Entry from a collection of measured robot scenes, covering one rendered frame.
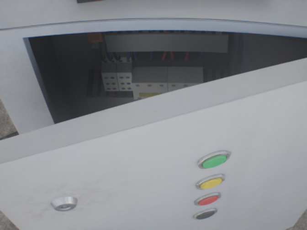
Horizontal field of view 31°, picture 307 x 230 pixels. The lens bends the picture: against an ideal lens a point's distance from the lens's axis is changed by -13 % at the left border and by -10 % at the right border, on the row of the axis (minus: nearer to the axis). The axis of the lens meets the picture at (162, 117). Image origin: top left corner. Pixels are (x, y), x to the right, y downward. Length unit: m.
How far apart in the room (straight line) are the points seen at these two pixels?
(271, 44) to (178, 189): 0.17
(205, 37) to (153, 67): 0.10
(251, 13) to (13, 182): 0.24
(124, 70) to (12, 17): 0.31
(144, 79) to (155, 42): 0.06
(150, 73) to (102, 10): 0.30
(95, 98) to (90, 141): 0.44
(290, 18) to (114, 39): 0.30
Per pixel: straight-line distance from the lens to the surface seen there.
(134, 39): 0.73
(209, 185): 0.58
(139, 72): 0.78
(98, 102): 0.88
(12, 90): 0.60
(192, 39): 0.72
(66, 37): 0.84
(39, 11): 0.50
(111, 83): 0.80
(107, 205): 0.57
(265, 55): 0.57
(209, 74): 0.87
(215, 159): 0.52
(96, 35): 0.74
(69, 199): 0.53
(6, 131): 1.89
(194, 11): 0.48
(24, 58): 0.54
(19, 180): 0.47
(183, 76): 0.77
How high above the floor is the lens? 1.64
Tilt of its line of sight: 64 degrees down
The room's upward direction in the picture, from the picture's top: 4 degrees counter-clockwise
